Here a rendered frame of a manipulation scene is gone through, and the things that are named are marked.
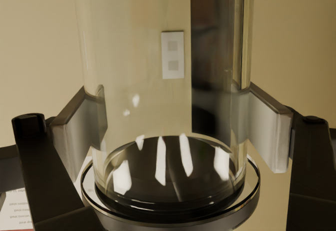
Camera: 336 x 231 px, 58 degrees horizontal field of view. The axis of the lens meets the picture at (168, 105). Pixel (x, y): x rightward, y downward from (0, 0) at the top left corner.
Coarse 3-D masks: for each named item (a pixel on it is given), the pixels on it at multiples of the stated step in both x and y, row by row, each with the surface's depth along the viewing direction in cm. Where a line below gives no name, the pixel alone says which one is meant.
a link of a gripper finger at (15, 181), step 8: (48, 120) 15; (48, 128) 14; (0, 152) 12; (8, 152) 12; (16, 152) 12; (0, 160) 11; (8, 160) 12; (16, 160) 12; (0, 168) 11; (8, 168) 12; (16, 168) 12; (0, 176) 12; (8, 176) 12; (16, 176) 12; (0, 184) 12; (8, 184) 12; (16, 184) 12; (0, 192) 12
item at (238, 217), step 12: (84, 204) 17; (252, 204) 16; (228, 216) 14; (240, 216) 15; (108, 228) 15; (120, 228) 14; (132, 228) 14; (144, 228) 14; (156, 228) 14; (168, 228) 14; (180, 228) 14; (192, 228) 14; (204, 228) 14; (216, 228) 14; (228, 228) 15
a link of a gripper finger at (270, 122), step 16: (256, 96) 16; (256, 112) 16; (272, 112) 13; (288, 112) 13; (256, 128) 16; (272, 128) 14; (288, 128) 13; (256, 144) 16; (272, 144) 14; (288, 144) 13; (272, 160) 14; (288, 160) 14
